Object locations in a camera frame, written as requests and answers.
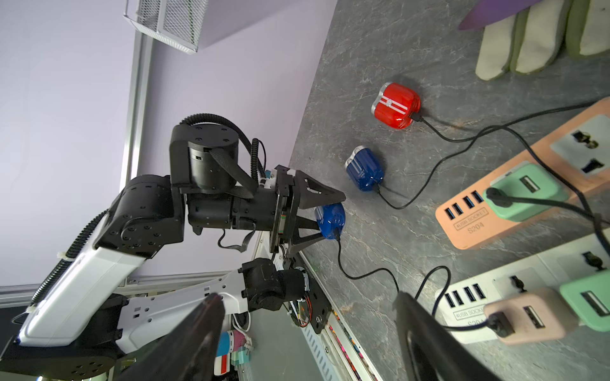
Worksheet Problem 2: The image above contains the white power strip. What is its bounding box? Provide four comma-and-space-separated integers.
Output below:
436, 234, 609, 344

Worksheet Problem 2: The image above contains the orange power strip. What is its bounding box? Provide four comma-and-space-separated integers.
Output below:
436, 98, 609, 249

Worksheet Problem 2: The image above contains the white mesh wall basket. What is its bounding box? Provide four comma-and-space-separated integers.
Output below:
123, 0, 208, 55

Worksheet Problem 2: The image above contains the white gardening glove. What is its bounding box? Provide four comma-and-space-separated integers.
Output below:
475, 1, 609, 81

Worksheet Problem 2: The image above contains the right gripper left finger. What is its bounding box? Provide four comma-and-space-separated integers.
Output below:
118, 292, 226, 380

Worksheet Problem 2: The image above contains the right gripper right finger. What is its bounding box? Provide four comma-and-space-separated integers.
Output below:
393, 292, 499, 380

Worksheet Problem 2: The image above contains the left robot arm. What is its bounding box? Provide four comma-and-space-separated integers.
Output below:
1, 114, 346, 380

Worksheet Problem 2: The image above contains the pink charger cube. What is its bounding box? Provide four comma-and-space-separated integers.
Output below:
483, 287, 580, 345

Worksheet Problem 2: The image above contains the green USB charger cube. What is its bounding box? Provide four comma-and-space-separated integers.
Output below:
483, 164, 570, 222

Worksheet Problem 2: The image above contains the blue electric shaver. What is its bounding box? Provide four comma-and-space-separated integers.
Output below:
315, 203, 346, 241
344, 145, 385, 192

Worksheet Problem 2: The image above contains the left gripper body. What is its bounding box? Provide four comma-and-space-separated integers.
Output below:
270, 165, 302, 254

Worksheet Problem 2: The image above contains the black USB cable spare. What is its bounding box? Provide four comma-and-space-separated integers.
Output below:
373, 125, 610, 258

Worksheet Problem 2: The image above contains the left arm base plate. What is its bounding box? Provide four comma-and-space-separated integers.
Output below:
282, 253, 334, 335

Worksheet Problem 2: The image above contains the purple pink garden trowel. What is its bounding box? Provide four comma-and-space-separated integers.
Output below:
457, 0, 540, 30

